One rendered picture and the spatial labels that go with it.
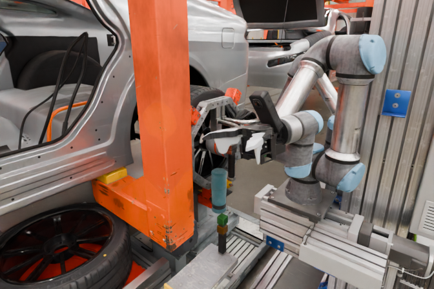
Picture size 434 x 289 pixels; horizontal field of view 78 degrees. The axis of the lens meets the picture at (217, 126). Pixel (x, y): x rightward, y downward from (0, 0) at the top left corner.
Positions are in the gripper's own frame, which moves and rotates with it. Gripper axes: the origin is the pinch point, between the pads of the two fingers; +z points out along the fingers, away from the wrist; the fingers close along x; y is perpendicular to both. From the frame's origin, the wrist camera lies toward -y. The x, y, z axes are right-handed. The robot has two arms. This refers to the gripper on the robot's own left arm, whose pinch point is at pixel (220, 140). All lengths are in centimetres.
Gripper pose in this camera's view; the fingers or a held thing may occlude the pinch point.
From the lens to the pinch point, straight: 57.9
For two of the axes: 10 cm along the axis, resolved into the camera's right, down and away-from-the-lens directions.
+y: 0.8, 9.8, 2.0
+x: -6.2, -1.1, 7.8
